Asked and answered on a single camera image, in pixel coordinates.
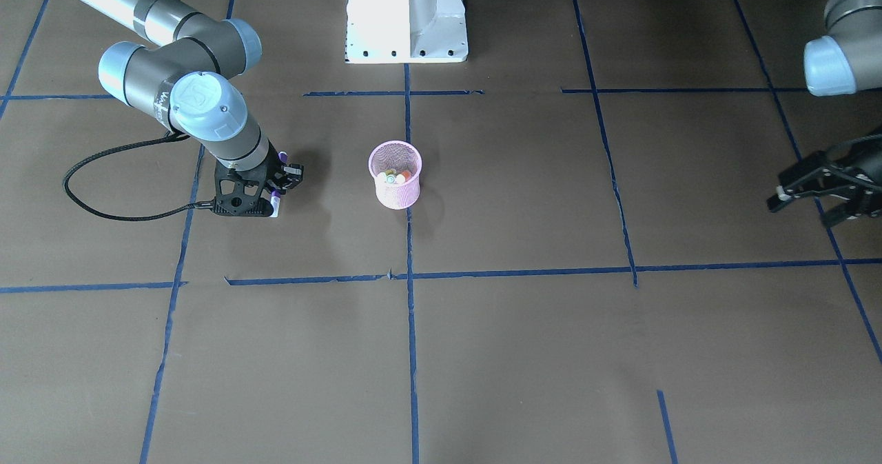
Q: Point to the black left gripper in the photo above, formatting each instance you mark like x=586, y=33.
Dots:
x=861, y=178

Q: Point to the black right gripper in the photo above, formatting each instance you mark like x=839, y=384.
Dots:
x=290, y=176

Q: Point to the purple highlighter pen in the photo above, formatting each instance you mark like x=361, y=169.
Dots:
x=275, y=197

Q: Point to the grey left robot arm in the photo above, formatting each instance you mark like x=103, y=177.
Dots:
x=846, y=60

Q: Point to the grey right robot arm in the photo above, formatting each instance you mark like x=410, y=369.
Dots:
x=185, y=84

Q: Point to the pink mesh pen holder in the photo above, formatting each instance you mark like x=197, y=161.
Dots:
x=395, y=167

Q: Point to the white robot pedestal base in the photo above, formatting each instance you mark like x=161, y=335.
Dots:
x=406, y=31

